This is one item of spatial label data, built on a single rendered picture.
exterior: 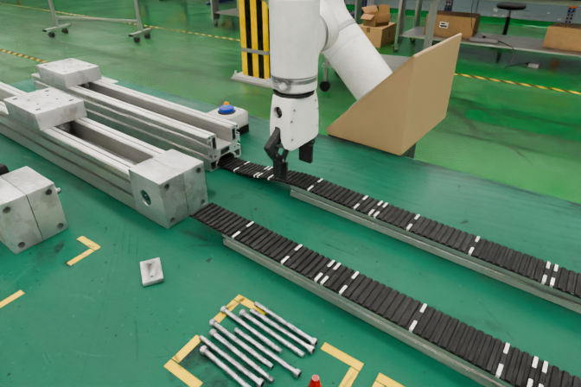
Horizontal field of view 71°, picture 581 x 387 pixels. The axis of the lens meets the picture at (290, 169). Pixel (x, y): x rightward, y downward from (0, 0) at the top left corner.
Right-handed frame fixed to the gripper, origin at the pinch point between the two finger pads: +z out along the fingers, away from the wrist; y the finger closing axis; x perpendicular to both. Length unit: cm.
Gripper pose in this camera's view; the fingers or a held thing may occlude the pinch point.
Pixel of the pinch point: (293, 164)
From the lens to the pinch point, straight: 81.0
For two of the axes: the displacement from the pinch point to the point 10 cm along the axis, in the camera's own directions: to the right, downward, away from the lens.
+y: 6.0, -3.9, 7.0
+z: 0.0, 8.7, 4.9
